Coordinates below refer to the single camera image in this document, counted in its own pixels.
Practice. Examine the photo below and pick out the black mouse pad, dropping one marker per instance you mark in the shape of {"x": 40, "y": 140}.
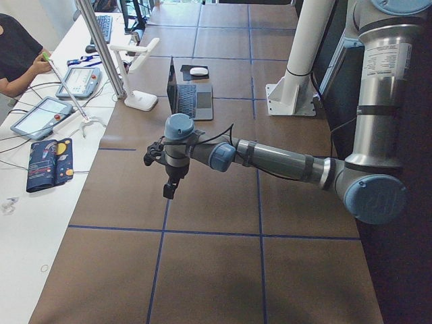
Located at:
{"x": 186, "y": 75}

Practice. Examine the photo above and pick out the black keyboard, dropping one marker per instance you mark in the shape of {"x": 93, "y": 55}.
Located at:
{"x": 105, "y": 24}

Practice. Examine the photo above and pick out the white desk lamp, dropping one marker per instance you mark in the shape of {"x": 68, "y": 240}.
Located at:
{"x": 135, "y": 98}

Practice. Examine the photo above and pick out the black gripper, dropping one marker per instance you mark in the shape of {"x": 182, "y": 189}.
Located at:
{"x": 175, "y": 172}

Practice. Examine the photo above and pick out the seated person black shirt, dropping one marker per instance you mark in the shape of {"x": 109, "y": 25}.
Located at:
{"x": 21, "y": 57}

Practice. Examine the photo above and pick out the near teach pendant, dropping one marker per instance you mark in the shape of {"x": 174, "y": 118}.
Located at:
{"x": 38, "y": 123}

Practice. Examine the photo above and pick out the far teach pendant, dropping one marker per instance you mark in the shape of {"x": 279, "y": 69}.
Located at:
{"x": 82, "y": 81}

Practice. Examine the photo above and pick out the white computer mouse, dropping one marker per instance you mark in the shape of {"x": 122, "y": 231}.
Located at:
{"x": 199, "y": 71}

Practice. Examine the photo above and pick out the white pillar with base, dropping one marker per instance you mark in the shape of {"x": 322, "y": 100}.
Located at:
{"x": 293, "y": 94}

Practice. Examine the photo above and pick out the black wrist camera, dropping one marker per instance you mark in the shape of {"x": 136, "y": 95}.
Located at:
{"x": 155, "y": 153}

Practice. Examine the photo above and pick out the space print pencil case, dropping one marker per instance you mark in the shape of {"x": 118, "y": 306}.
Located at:
{"x": 50, "y": 164}

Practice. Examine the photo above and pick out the black desk mouse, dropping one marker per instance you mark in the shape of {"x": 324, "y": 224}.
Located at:
{"x": 90, "y": 49}

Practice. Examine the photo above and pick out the aluminium frame post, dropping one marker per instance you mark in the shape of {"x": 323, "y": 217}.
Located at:
{"x": 89, "y": 17}

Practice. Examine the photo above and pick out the teach pendant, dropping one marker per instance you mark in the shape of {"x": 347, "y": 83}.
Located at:
{"x": 82, "y": 81}
{"x": 38, "y": 123}

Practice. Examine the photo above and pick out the grey laptop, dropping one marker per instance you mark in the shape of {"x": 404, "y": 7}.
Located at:
{"x": 194, "y": 100}

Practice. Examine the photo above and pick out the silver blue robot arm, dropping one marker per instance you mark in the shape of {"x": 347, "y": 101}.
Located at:
{"x": 366, "y": 181}

